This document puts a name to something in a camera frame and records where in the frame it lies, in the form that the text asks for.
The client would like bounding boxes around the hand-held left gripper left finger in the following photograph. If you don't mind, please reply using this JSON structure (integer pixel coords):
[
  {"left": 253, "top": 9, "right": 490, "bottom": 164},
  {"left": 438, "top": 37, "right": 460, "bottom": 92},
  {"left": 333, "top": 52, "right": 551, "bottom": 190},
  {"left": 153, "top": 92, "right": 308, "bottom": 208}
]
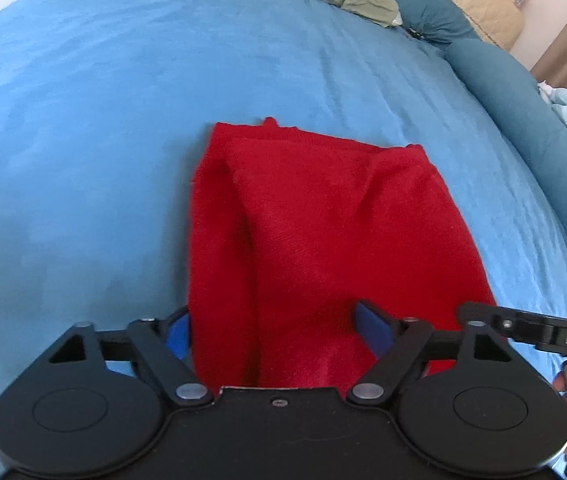
[{"left": 46, "top": 305, "right": 215, "bottom": 406}]

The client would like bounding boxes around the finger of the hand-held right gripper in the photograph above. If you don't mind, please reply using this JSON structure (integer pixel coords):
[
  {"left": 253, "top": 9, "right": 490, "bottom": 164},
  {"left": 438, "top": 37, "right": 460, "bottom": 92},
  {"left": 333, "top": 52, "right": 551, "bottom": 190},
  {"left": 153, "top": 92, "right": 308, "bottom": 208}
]
[{"left": 456, "top": 302, "right": 555, "bottom": 347}]

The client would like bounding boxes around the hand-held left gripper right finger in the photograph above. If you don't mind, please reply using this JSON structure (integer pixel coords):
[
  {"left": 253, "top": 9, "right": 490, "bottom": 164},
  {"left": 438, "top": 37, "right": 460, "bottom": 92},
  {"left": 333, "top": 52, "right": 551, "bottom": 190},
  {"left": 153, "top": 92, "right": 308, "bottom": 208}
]
[{"left": 346, "top": 299, "right": 514, "bottom": 403}]

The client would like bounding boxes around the red knit sweater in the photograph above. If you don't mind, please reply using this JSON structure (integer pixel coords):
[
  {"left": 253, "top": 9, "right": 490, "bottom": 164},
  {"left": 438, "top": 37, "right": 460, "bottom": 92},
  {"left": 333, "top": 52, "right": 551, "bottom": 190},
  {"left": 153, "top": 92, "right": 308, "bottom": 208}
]
[{"left": 187, "top": 116, "right": 489, "bottom": 390}]

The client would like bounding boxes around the teal blue duvet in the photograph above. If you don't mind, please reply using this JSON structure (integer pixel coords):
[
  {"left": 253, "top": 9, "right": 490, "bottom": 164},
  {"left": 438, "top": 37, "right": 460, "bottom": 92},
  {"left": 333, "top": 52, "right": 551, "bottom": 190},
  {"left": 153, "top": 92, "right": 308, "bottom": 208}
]
[{"left": 446, "top": 40, "right": 567, "bottom": 263}]

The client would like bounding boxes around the blue bed sheet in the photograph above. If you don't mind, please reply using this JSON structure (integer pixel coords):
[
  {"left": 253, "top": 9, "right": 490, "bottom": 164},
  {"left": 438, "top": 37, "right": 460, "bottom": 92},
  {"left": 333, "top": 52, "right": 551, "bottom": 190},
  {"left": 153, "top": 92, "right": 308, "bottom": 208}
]
[{"left": 0, "top": 0, "right": 567, "bottom": 463}]

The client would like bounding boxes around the teal pillow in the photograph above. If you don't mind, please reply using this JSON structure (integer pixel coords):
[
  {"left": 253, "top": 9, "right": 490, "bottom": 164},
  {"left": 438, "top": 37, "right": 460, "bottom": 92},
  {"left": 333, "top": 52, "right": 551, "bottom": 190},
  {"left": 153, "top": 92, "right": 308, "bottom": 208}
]
[{"left": 396, "top": 0, "right": 479, "bottom": 51}]

